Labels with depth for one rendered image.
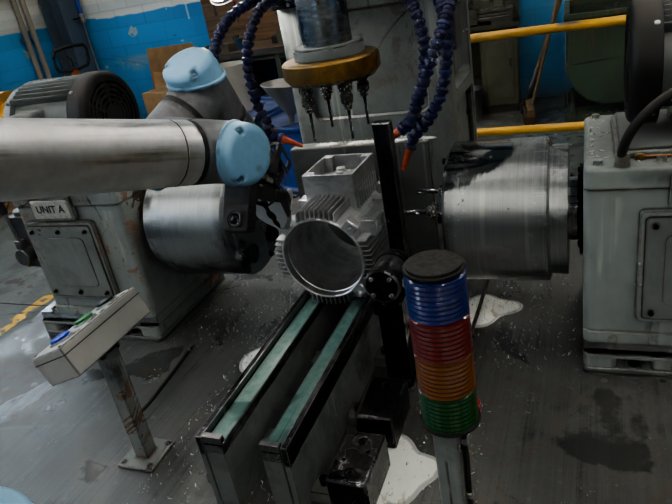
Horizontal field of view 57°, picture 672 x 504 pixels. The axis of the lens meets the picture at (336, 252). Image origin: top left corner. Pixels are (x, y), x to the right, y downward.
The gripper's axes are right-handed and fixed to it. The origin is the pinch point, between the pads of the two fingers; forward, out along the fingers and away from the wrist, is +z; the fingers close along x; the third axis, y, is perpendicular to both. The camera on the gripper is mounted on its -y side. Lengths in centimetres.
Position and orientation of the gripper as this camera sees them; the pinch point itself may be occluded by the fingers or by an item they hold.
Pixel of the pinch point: (281, 227)
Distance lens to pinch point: 109.0
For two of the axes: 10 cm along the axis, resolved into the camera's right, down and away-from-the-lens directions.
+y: 2.1, -8.4, 5.1
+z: 3.1, 5.5, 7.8
